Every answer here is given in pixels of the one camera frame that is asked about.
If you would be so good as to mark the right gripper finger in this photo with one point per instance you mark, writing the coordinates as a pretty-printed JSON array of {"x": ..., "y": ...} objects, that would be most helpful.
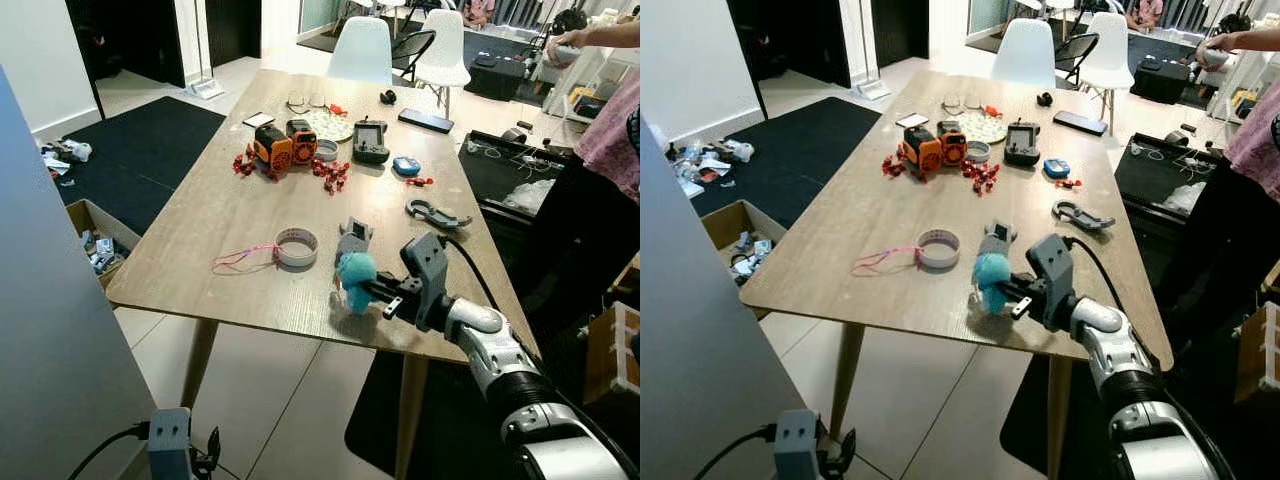
[
  {"x": 1018, "y": 291},
  {"x": 1021, "y": 308},
  {"x": 392, "y": 308},
  {"x": 385, "y": 290}
]

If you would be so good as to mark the white round object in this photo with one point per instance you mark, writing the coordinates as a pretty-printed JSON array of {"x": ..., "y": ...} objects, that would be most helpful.
[
  {"x": 1212, "y": 60},
  {"x": 562, "y": 57}
]

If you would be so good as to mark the person's bare forearm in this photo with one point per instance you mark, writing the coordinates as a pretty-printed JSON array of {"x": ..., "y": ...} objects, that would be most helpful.
[
  {"x": 615, "y": 35},
  {"x": 1260, "y": 40}
]

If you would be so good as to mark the person's hand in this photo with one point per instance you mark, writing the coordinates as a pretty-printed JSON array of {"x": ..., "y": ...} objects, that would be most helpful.
[
  {"x": 1218, "y": 43},
  {"x": 570, "y": 40}
]

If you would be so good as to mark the grey boxy gadget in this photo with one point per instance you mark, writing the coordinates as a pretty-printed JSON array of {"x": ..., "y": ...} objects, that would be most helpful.
[
  {"x": 993, "y": 240},
  {"x": 352, "y": 243}
]

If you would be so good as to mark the grey carabiner clip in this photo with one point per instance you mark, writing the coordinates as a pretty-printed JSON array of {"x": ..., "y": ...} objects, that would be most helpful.
[
  {"x": 1090, "y": 218},
  {"x": 440, "y": 215}
]

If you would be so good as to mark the white tape roll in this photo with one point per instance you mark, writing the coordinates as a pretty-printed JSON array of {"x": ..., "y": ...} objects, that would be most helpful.
[
  {"x": 921, "y": 254},
  {"x": 280, "y": 252}
]

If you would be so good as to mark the small red item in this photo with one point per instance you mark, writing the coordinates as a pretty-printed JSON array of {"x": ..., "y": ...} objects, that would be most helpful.
[
  {"x": 1069, "y": 184},
  {"x": 420, "y": 182}
]

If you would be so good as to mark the red plastic clip cluster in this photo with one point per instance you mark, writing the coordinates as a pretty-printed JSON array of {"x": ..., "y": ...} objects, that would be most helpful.
[
  {"x": 980, "y": 177},
  {"x": 245, "y": 165},
  {"x": 330, "y": 175},
  {"x": 895, "y": 167}
]

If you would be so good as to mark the black floor mat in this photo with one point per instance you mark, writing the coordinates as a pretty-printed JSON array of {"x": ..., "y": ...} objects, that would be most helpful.
[
  {"x": 150, "y": 150},
  {"x": 1025, "y": 430},
  {"x": 370, "y": 430},
  {"x": 800, "y": 150}
]

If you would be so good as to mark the blue white gadget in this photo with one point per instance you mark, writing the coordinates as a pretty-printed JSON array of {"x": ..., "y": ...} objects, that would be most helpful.
[
  {"x": 1057, "y": 169},
  {"x": 406, "y": 167}
]

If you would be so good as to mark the small grey tape roll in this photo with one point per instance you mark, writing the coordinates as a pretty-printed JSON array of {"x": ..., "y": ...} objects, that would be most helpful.
[
  {"x": 325, "y": 152},
  {"x": 977, "y": 153}
]

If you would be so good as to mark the black handheld controller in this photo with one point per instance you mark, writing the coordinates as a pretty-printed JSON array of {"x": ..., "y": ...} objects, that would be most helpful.
[
  {"x": 1023, "y": 147},
  {"x": 370, "y": 145}
]

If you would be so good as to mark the black storage crate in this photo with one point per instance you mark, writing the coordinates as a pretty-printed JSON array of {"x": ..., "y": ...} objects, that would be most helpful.
[
  {"x": 490, "y": 170},
  {"x": 1145, "y": 175}
]

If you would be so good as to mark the orange black gadget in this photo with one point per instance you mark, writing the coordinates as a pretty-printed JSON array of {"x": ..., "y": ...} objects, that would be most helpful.
[
  {"x": 272, "y": 150},
  {"x": 920, "y": 150},
  {"x": 302, "y": 140},
  {"x": 952, "y": 142}
]

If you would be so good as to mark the wooden table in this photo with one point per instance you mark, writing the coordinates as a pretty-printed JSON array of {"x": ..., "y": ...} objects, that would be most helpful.
[
  {"x": 870, "y": 215},
  {"x": 230, "y": 215}
]

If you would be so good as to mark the round patterned plate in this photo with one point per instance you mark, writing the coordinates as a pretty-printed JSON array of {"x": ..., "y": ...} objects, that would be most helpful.
[
  {"x": 985, "y": 127},
  {"x": 335, "y": 125}
]

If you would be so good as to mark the black smartphone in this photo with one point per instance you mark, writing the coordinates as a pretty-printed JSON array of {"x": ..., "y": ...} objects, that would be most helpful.
[
  {"x": 426, "y": 120},
  {"x": 1080, "y": 123}
]

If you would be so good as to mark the small black object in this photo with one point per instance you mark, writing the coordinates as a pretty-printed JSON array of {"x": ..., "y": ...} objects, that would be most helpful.
[
  {"x": 389, "y": 97},
  {"x": 1044, "y": 99}
]

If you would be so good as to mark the eyeglasses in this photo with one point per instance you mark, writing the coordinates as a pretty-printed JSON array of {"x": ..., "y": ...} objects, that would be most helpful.
[
  {"x": 300, "y": 103},
  {"x": 957, "y": 105}
]

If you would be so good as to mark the white smartphone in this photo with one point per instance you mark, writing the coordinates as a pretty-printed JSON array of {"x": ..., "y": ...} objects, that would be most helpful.
[
  {"x": 259, "y": 120},
  {"x": 911, "y": 120}
]

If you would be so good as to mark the pale white shell chair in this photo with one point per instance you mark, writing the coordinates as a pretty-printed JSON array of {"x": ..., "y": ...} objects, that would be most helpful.
[
  {"x": 360, "y": 50},
  {"x": 1110, "y": 50},
  {"x": 1024, "y": 52},
  {"x": 445, "y": 50}
]

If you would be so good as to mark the black bag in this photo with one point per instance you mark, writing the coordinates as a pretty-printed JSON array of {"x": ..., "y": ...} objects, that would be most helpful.
[
  {"x": 497, "y": 78},
  {"x": 1160, "y": 80}
]

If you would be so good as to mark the white floor stand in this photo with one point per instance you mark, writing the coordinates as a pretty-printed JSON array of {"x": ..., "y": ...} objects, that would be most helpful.
[
  {"x": 205, "y": 88},
  {"x": 872, "y": 88}
]

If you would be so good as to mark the person in pink top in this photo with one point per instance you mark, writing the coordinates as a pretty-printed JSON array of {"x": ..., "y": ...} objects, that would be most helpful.
[
  {"x": 1255, "y": 140},
  {"x": 610, "y": 140}
]

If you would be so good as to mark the brown cardboard box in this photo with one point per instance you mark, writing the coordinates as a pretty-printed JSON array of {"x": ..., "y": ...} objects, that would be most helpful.
[
  {"x": 85, "y": 215},
  {"x": 722, "y": 215}
]

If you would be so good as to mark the seated person in pink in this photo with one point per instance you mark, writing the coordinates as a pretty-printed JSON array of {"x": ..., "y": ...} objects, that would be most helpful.
[
  {"x": 1148, "y": 12},
  {"x": 480, "y": 10}
]

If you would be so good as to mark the white litter pile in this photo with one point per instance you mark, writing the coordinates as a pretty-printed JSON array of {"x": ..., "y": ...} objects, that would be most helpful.
[
  {"x": 68, "y": 152},
  {"x": 715, "y": 160}
]

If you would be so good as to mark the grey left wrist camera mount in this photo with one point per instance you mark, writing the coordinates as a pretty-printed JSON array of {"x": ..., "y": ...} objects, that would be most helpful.
[
  {"x": 170, "y": 445},
  {"x": 798, "y": 447}
]

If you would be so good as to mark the black frame chair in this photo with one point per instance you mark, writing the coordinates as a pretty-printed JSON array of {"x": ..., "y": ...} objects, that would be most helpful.
[
  {"x": 412, "y": 48},
  {"x": 1075, "y": 50}
]

